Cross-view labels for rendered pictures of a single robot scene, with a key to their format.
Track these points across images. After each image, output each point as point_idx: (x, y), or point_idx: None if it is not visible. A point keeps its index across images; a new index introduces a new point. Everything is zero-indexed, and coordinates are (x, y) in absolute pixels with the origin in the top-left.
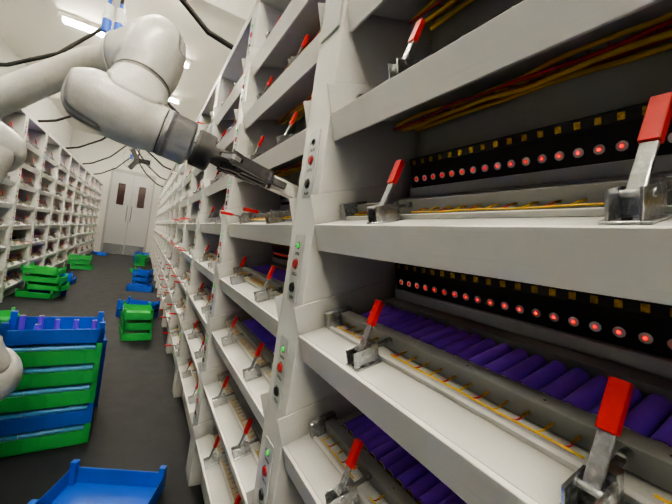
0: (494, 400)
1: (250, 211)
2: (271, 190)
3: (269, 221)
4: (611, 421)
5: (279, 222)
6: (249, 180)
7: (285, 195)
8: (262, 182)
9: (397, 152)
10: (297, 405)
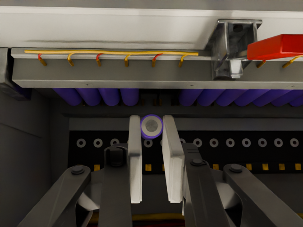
0: None
1: (263, 41)
2: (170, 143)
3: (223, 28)
4: None
5: (196, 36)
6: (213, 200)
7: (164, 127)
8: (124, 176)
9: None
10: None
